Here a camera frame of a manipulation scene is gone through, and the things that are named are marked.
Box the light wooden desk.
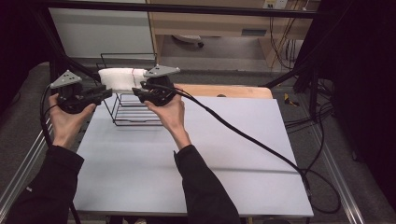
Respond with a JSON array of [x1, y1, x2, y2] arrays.
[[146, 0, 322, 68]]

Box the wooden table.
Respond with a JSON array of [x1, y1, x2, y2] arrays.
[[174, 82, 275, 100]]

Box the person's left hand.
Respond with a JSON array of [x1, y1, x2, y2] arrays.
[[48, 92, 98, 150]]

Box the black wire rack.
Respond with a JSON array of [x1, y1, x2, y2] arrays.
[[95, 52, 168, 127]]

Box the white table cover sheet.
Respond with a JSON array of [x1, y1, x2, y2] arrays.
[[73, 92, 315, 218]]

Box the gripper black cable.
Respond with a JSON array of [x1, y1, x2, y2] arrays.
[[39, 83, 82, 224], [145, 81, 342, 216]]

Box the person's right hand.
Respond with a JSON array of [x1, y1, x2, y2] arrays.
[[144, 92, 192, 151]]

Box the yellow black tape strip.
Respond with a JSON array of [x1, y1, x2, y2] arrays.
[[283, 92, 300, 107]]

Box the white chair base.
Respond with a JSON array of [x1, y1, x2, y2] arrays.
[[172, 34, 205, 49]]

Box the hanging desk cables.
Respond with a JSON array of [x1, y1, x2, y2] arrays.
[[268, 0, 309, 71]]

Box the black curtain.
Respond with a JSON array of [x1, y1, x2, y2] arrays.
[[0, 0, 52, 115], [306, 0, 396, 213]]

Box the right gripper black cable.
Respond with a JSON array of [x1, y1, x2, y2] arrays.
[[145, 81, 342, 216]]

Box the aluminium floor rail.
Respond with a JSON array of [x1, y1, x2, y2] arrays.
[[310, 123, 366, 224], [0, 118, 55, 207]]

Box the white towel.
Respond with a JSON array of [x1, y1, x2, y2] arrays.
[[97, 67, 149, 92]]

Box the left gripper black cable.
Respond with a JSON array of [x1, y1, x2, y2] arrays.
[[39, 83, 82, 224]]

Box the white wall socket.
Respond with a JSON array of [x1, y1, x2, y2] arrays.
[[262, 0, 290, 10]]

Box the black metal frame crossbar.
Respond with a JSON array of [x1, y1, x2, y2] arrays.
[[36, 0, 331, 20]]

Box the bundle of black floor cables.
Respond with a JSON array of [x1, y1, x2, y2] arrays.
[[284, 78, 335, 135]]

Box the black metal frame leg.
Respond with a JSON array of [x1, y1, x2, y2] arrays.
[[262, 60, 321, 122], [32, 10, 111, 117]]

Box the white cabinet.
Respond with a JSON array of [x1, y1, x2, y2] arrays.
[[49, 7, 156, 60]]

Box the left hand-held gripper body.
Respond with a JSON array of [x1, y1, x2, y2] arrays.
[[49, 69, 94, 115]]

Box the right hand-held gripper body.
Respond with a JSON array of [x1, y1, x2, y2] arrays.
[[143, 64, 181, 107]]

